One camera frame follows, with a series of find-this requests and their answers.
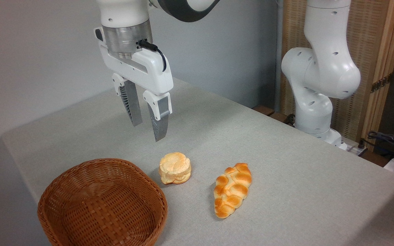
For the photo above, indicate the round pale bread roll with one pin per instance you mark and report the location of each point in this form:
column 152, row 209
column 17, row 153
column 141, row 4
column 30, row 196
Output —
column 174, row 168

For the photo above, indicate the wooden folding screen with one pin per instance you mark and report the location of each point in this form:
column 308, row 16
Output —
column 368, row 34

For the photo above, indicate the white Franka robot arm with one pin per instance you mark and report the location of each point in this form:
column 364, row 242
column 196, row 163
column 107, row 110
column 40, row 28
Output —
column 322, row 68

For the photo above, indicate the braided golden bread loaf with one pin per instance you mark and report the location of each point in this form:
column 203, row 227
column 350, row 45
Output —
column 233, row 189

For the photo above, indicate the brown wicker basket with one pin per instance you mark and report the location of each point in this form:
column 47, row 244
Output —
column 101, row 205

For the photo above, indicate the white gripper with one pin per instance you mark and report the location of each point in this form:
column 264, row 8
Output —
column 149, row 70

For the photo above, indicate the brown wooden base board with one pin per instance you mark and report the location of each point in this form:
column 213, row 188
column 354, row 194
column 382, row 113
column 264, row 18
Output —
column 268, row 112

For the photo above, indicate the metal screen hinge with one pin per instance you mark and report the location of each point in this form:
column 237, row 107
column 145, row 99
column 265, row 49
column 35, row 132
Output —
column 381, row 83

